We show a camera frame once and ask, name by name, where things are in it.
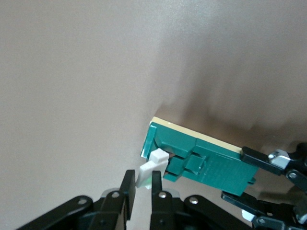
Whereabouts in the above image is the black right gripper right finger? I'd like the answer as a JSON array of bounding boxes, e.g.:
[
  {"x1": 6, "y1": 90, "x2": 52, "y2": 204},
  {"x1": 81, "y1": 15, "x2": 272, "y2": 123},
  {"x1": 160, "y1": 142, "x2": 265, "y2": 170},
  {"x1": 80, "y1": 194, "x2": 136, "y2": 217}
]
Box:
[{"x1": 150, "y1": 170, "x2": 252, "y2": 230}]

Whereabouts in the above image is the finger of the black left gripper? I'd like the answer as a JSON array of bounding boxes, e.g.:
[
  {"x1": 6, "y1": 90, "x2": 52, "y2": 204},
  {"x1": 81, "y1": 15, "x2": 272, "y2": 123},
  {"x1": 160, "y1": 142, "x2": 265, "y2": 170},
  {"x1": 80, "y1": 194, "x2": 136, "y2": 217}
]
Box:
[
  {"x1": 220, "y1": 191, "x2": 307, "y2": 230},
  {"x1": 240, "y1": 142, "x2": 307, "y2": 192}
]

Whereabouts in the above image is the green terminal block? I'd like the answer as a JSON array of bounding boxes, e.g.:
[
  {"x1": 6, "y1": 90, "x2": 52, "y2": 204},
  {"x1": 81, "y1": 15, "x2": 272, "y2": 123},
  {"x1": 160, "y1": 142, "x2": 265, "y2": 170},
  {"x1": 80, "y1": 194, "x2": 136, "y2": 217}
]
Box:
[{"x1": 135, "y1": 116, "x2": 260, "y2": 197}]

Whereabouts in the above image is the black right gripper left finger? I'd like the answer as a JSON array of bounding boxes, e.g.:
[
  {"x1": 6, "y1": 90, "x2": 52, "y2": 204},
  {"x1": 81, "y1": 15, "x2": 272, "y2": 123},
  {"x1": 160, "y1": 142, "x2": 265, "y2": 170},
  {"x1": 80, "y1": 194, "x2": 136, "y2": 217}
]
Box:
[{"x1": 18, "y1": 169, "x2": 137, "y2": 230}]

